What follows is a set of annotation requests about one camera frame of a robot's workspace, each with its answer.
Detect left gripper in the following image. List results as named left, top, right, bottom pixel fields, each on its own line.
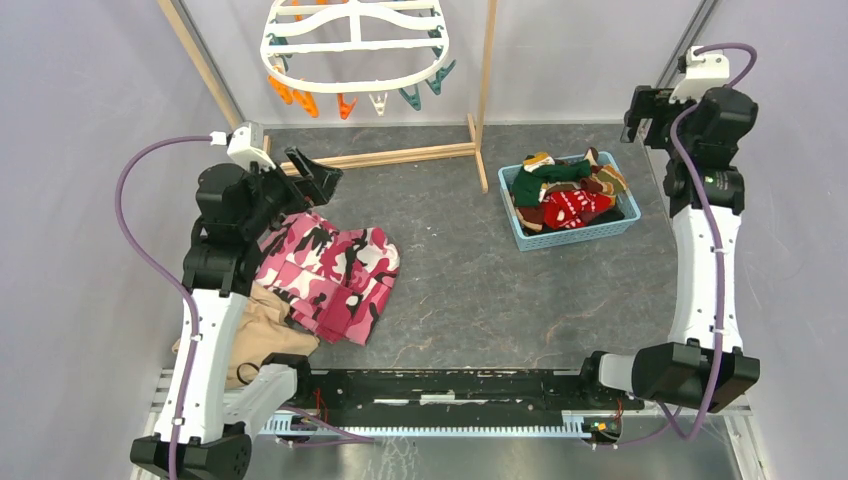
left=240, top=145, right=342, bottom=238

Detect white clothespin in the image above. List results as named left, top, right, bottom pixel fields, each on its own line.
left=368, top=92, right=388, bottom=117

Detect white clip hanger frame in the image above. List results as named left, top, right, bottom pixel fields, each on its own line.
left=259, top=1, right=453, bottom=94

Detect green sock with yellow cuff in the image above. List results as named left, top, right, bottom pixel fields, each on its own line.
left=522, top=152, right=556, bottom=173

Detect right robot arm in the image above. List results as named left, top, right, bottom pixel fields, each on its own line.
left=577, top=86, right=760, bottom=413

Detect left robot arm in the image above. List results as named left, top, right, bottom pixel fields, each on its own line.
left=130, top=148, right=343, bottom=479

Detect brown tan socks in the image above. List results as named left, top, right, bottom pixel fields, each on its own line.
left=580, top=147, right=628, bottom=197

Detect wooden hanger stand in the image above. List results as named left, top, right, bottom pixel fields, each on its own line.
left=158, top=1, right=497, bottom=193

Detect orange clothespin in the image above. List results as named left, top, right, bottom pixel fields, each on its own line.
left=292, top=90, right=320, bottom=118
left=267, top=75, right=294, bottom=105
left=336, top=93, right=358, bottom=120

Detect pink camouflage cloth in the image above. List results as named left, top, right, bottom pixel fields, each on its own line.
left=256, top=213, right=400, bottom=346

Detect teal clothespin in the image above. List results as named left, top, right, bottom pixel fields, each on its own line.
left=398, top=84, right=422, bottom=111
left=425, top=60, right=456, bottom=95

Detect red white patterned sock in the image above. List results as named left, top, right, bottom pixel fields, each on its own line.
left=541, top=190, right=616, bottom=230

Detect beige cloth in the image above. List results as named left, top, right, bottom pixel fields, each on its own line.
left=172, top=283, right=321, bottom=392

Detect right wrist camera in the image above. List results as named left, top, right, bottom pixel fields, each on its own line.
left=669, top=46, right=730, bottom=104

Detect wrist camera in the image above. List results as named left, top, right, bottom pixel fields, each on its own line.
left=227, top=121, right=278, bottom=172
left=669, top=46, right=730, bottom=104

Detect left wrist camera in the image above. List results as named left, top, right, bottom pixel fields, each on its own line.
left=227, top=121, right=278, bottom=172

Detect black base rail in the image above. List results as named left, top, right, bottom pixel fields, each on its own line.
left=289, top=369, right=645, bottom=429

